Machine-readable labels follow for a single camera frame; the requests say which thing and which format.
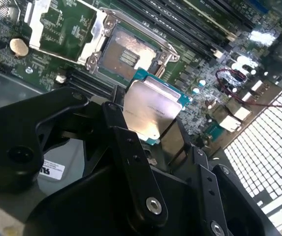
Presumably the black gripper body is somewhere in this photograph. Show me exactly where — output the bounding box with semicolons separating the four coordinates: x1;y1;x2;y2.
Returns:
24;161;207;236

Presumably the silver CPU chip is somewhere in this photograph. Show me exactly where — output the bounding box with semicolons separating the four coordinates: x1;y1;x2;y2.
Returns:
122;66;193;146

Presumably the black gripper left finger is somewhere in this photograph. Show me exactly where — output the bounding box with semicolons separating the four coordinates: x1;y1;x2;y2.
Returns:
0;85;170;224

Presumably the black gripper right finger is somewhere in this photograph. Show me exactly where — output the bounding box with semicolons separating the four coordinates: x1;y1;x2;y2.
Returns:
159;117;282;236

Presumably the metal socket cover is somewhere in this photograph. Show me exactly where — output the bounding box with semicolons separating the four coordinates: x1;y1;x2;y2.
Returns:
24;0;108;67

